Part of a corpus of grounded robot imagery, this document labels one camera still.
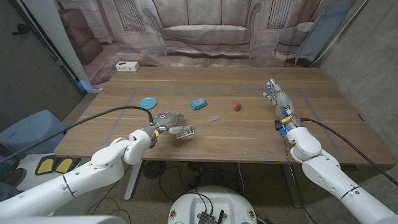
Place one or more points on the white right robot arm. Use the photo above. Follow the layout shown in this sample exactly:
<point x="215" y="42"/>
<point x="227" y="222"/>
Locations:
<point x="311" y="146"/>

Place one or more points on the black round fan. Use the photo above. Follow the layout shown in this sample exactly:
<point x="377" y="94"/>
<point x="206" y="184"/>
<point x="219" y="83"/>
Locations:
<point x="154" y="169"/>

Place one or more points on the white pocket calculator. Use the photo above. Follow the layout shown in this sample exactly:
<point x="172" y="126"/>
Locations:
<point x="186" y="135"/>

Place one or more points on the white table leg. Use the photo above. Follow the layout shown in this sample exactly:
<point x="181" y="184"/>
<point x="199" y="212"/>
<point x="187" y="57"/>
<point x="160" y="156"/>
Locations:
<point x="133" y="179"/>

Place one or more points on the blue plastic bin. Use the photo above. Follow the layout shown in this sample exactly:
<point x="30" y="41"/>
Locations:
<point x="31" y="130"/>

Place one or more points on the blue round plate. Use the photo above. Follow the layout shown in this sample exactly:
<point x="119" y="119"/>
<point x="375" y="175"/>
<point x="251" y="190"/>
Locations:
<point x="147" y="103"/>

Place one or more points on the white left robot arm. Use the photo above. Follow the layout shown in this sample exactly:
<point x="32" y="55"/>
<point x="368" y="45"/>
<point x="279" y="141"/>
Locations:
<point x="105" y="158"/>

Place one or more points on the white power strip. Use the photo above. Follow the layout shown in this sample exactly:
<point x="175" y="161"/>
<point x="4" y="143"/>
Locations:
<point x="127" y="66"/>

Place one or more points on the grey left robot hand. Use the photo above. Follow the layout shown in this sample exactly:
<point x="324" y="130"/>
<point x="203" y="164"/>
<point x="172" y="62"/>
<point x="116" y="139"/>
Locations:
<point x="168" y="119"/>

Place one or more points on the yellow foot pedal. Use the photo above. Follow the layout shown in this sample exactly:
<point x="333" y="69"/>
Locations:
<point x="46" y="165"/>
<point x="66" y="165"/>

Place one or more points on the printed sofa room backdrop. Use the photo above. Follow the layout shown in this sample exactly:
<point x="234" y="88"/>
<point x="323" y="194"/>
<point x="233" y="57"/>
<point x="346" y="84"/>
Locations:
<point x="205" y="31"/>

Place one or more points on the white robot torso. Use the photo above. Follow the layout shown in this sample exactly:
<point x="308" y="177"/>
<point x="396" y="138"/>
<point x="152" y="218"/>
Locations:
<point x="211" y="199"/>

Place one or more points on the clear plastic tube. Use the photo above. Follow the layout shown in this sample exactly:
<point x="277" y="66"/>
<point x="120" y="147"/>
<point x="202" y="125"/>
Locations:
<point x="213" y="118"/>

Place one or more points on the person in blue jeans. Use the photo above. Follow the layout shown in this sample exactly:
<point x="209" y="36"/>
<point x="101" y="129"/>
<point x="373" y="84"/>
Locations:
<point x="7" y="191"/>

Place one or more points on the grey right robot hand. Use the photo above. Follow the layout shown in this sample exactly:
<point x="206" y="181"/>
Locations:
<point x="283" y="104"/>

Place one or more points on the grey table leg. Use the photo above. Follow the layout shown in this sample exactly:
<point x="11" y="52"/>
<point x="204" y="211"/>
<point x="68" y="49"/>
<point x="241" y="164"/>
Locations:
<point x="292" y="186"/>

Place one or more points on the black antenna module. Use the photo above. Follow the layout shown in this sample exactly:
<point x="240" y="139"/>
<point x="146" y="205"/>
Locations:
<point x="208" y="217"/>

